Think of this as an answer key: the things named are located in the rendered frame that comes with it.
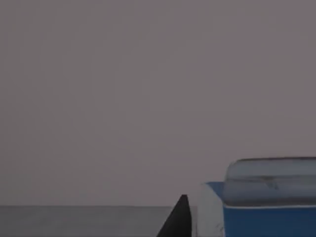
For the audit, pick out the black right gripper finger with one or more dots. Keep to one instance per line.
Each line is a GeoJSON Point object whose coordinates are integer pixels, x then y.
{"type": "Point", "coordinates": [181, 219]}

